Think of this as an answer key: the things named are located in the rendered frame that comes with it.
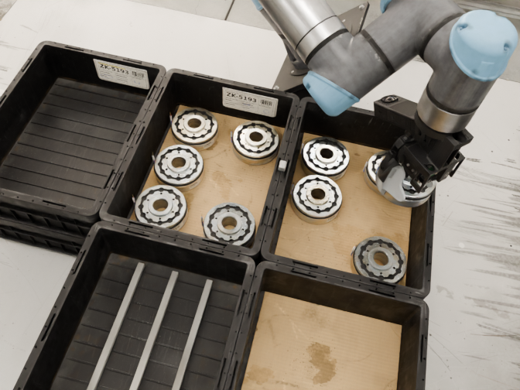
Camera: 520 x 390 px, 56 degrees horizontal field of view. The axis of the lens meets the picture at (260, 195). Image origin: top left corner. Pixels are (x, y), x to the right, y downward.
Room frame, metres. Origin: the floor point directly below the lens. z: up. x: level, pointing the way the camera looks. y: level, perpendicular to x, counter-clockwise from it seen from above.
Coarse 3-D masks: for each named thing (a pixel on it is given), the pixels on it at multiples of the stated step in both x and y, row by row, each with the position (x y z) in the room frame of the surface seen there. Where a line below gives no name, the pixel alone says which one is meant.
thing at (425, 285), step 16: (352, 112) 0.73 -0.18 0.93; (368, 112) 0.73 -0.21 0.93; (288, 160) 0.58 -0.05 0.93; (272, 208) 0.47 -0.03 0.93; (432, 208) 0.51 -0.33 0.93; (272, 224) 0.44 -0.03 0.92; (432, 224) 0.47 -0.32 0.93; (432, 240) 0.44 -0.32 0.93; (272, 256) 0.37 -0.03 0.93; (432, 256) 0.41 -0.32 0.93; (320, 272) 0.35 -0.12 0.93; (336, 272) 0.35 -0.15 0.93; (384, 288) 0.34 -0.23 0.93; (400, 288) 0.34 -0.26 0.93
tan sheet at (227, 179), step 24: (240, 120) 0.76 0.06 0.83; (168, 144) 0.66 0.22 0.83; (216, 144) 0.68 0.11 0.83; (216, 168) 0.61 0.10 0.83; (240, 168) 0.62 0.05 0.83; (264, 168) 0.63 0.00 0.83; (192, 192) 0.55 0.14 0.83; (216, 192) 0.55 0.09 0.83; (240, 192) 0.56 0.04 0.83; (264, 192) 0.57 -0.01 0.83; (192, 216) 0.49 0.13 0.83
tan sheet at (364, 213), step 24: (360, 168) 0.66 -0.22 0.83; (360, 192) 0.59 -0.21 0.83; (288, 216) 0.51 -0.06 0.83; (336, 216) 0.53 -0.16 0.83; (360, 216) 0.53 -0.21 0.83; (384, 216) 0.54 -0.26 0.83; (408, 216) 0.55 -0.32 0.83; (288, 240) 0.46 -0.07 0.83; (312, 240) 0.46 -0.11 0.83; (336, 240) 0.47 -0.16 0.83; (360, 240) 0.48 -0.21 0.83; (408, 240) 0.49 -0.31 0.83; (336, 264) 0.42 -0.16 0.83
